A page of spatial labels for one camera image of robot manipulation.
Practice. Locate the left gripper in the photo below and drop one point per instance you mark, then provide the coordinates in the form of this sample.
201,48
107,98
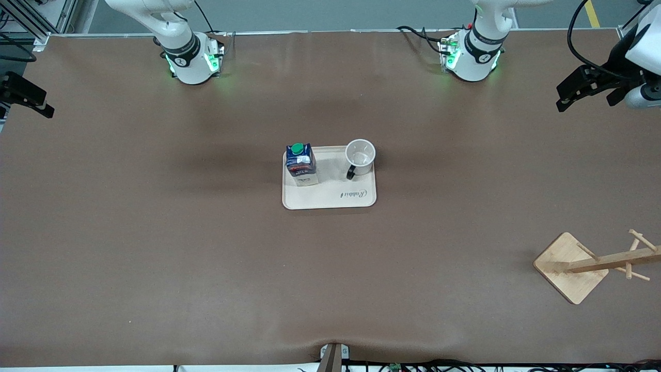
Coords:
613,67

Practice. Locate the blue milk carton green cap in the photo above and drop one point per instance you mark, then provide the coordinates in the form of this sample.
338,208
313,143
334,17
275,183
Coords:
301,165

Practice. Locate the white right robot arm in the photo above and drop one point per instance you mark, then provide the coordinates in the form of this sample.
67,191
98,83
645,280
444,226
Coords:
188,67

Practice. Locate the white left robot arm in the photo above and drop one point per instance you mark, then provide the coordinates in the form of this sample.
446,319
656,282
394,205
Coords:
477,62

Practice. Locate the wooden cup rack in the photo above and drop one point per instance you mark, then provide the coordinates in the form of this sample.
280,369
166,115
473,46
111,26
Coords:
568,268

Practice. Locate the beige rectangular tray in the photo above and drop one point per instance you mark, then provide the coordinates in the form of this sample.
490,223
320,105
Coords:
330,196

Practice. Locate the aluminium frame structure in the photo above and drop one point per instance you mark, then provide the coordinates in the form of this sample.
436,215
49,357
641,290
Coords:
31,20

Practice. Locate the camera stand bracket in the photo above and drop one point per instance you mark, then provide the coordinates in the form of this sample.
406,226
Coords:
333,359

